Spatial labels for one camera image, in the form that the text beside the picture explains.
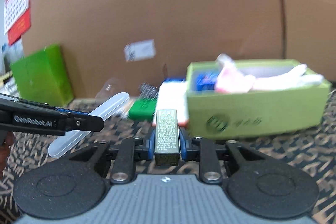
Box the white orange carton box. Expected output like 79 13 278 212
152 81 189 128

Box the white shipping label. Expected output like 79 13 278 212
123 39 156 62

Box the blue gum container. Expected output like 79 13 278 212
195 72 219 92

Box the blue plastic packet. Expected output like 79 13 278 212
164 77 185 82

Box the light green open box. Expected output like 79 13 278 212
186 61 331 140

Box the translucent white tube case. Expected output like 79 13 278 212
48 92 130 159

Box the small olive metal tin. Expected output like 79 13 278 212
154 109 181 166

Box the tall green gift box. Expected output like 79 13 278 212
11 44 74 106

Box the white pink glove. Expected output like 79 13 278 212
214 53 324 94

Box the small dark green box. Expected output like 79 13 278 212
128 98 157 121

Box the patterned black tan cloth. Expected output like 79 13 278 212
1 94 335 223

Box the large brown cardboard box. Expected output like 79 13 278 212
22 0 335 97

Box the clear plastic cup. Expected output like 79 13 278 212
95 77 125 101

